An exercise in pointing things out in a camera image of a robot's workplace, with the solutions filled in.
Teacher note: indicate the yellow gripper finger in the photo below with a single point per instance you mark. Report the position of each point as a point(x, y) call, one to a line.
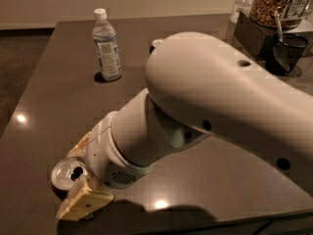
point(79, 150)
point(86, 196)

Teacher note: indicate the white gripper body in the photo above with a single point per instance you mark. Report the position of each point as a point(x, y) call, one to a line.
point(102, 154)

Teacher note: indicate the orange soda can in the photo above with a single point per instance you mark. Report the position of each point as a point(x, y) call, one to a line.
point(65, 173)

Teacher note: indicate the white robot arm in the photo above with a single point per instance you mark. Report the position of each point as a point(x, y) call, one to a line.
point(197, 86)

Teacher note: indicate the blue soda can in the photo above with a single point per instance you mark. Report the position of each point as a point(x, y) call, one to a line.
point(154, 44)

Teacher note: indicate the clear plastic water bottle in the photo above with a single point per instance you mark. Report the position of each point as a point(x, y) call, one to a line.
point(104, 38)

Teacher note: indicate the dark brown box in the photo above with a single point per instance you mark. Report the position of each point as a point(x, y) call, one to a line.
point(256, 39)

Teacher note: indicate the black cup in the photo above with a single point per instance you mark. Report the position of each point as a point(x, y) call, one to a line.
point(285, 53)

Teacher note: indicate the clear bottle in background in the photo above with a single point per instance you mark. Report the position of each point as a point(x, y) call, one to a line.
point(239, 6)

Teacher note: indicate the white spoon in cup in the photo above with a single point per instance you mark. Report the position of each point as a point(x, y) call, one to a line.
point(278, 24)

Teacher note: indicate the large jar of nuts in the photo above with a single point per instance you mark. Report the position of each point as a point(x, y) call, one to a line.
point(291, 12)

